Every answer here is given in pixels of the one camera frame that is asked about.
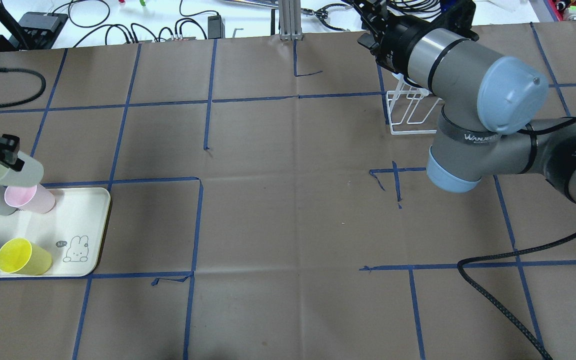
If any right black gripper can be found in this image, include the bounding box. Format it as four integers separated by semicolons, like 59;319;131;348
348;0;421;76

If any cream white cup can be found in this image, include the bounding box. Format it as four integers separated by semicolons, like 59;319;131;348
0;152;44;188

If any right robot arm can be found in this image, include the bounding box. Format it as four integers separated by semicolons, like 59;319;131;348
350;0;576;203

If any pink cup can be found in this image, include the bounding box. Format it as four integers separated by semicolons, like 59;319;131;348
4;184;57;214

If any yellow cup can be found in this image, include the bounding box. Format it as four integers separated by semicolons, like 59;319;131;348
0;238;53;276

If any cream serving tray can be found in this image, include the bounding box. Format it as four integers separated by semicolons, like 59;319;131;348
0;187;111;278

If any black power adapter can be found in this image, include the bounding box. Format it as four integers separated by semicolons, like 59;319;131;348
206;14;226;39

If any white wire cup rack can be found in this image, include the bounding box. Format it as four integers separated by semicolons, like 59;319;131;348
386;73;444;136

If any aluminium frame post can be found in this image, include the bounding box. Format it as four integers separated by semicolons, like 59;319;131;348
278;0;303;41

